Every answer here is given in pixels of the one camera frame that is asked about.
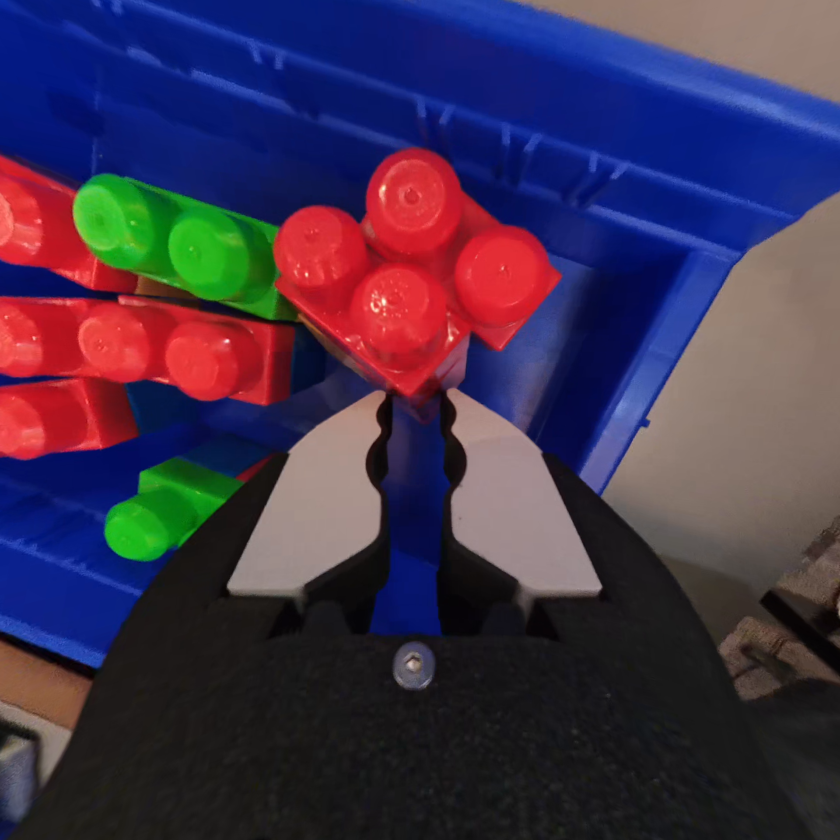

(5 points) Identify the blue plastic bin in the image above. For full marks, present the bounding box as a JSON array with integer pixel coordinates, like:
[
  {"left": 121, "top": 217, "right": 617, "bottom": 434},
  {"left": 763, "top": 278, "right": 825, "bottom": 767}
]
[{"left": 0, "top": 0, "right": 840, "bottom": 670}]

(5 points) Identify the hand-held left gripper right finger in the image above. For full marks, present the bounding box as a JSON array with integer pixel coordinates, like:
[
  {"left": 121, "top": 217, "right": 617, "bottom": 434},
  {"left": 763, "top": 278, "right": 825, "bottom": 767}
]
[{"left": 440, "top": 387, "right": 604, "bottom": 632}]

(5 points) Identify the green toy block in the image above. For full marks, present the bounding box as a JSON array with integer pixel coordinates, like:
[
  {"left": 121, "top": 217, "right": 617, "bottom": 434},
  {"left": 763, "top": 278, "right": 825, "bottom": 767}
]
[{"left": 104, "top": 457, "right": 247, "bottom": 563}]

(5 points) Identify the green two-stud block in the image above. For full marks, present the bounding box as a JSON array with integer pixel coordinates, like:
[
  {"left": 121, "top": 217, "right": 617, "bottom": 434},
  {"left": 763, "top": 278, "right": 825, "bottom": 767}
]
[{"left": 72, "top": 172, "right": 299, "bottom": 322}]

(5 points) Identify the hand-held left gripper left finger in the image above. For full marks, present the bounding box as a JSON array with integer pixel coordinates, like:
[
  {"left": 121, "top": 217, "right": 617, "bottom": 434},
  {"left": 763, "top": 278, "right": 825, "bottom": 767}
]
[{"left": 226, "top": 390, "right": 394, "bottom": 632}]

